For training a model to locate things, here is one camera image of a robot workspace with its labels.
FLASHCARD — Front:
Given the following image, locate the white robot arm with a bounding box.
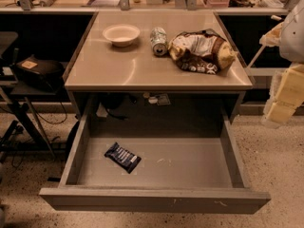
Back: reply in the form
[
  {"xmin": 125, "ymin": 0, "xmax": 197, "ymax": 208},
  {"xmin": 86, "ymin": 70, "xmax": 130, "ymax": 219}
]
[{"xmin": 259, "ymin": 0, "xmax": 304, "ymax": 128}]

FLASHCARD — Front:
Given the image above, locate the dark blue snack bar wrapper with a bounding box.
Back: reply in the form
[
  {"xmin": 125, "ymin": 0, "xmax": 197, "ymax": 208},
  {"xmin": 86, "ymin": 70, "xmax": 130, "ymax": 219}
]
[{"xmin": 104, "ymin": 142, "xmax": 142, "ymax": 174}]

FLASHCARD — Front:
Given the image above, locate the crumpled brown chip bag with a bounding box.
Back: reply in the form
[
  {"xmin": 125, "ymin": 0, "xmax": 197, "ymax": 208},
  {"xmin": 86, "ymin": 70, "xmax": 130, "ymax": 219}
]
[{"xmin": 168, "ymin": 29, "xmax": 237, "ymax": 75}]

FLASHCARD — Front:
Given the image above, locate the grey open drawer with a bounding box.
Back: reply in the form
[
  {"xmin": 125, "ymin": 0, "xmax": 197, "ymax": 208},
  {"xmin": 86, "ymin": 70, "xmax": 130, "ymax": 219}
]
[{"xmin": 38, "ymin": 96, "xmax": 272, "ymax": 215}]

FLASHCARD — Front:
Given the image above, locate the white handled stick tool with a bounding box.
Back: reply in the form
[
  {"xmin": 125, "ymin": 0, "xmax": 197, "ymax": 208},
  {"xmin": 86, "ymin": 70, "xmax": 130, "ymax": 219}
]
[{"xmin": 247, "ymin": 15, "xmax": 283, "ymax": 68}]

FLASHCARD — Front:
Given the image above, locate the white paper bowl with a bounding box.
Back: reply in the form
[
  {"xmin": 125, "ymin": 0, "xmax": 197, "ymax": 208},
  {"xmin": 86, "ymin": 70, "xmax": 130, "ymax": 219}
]
[{"xmin": 103, "ymin": 24, "xmax": 140, "ymax": 48}]

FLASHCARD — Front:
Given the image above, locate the black desk frame left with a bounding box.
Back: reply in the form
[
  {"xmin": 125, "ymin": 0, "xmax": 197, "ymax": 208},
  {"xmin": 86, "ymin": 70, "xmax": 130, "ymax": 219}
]
[{"xmin": 0, "ymin": 31, "xmax": 69, "ymax": 163}]

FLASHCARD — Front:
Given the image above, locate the black box with label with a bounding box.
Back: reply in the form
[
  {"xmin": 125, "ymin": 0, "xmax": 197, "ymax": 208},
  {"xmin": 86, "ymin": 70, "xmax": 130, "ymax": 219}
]
[{"xmin": 15, "ymin": 55, "xmax": 65, "ymax": 92}]

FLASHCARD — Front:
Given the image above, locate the green white soda can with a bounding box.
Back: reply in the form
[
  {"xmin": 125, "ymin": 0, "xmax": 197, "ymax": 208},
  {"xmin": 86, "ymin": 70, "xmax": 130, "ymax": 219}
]
[{"xmin": 150, "ymin": 27, "xmax": 167, "ymax": 56}]

